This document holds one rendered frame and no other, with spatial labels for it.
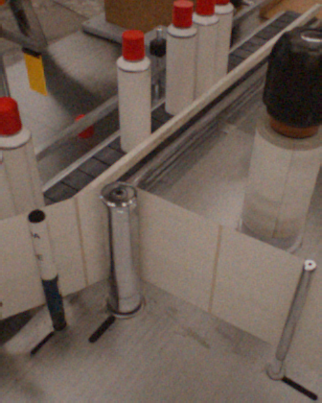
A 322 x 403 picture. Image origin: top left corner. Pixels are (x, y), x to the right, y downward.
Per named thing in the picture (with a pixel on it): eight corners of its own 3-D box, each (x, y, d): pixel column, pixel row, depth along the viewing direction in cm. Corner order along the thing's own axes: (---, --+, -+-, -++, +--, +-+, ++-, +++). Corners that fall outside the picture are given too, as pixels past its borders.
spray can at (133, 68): (138, 160, 84) (136, 45, 71) (114, 149, 86) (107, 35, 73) (156, 145, 87) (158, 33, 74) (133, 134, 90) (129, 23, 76)
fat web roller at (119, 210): (127, 326, 61) (122, 215, 48) (99, 307, 63) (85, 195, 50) (150, 300, 63) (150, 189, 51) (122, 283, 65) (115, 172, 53)
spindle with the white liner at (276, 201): (284, 268, 68) (338, 64, 48) (225, 238, 71) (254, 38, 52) (310, 228, 73) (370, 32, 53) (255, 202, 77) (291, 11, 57)
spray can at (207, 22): (202, 106, 97) (211, 0, 83) (180, 98, 99) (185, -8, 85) (217, 95, 100) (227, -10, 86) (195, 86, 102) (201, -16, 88)
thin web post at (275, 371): (279, 384, 55) (316, 276, 43) (263, 374, 56) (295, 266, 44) (287, 370, 57) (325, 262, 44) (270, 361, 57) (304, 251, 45)
